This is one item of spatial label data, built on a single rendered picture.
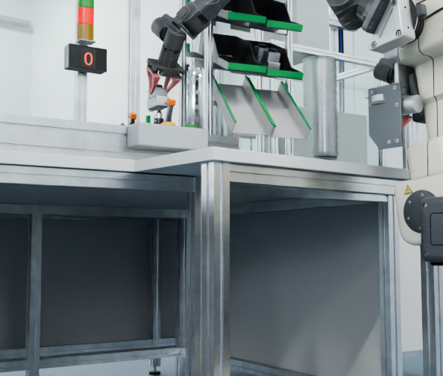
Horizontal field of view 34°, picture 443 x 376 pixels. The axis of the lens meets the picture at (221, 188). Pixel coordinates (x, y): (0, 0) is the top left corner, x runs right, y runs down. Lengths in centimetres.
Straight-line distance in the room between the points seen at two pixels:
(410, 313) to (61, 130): 213
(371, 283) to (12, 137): 129
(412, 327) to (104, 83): 672
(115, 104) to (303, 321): 673
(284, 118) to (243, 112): 16
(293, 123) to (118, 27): 715
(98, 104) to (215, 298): 810
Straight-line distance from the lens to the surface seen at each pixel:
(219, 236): 159
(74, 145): 185
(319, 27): 350
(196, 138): 193
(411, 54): 183
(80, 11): 226
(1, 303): 353
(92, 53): 222
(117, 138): 190
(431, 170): 178
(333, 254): 262
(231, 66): 225
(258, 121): 229
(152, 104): 217
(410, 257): 349
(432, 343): 221
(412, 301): 350
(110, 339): 374
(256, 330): 301
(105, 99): 945
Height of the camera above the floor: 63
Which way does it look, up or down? 5 degrees up
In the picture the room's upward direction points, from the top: straight up
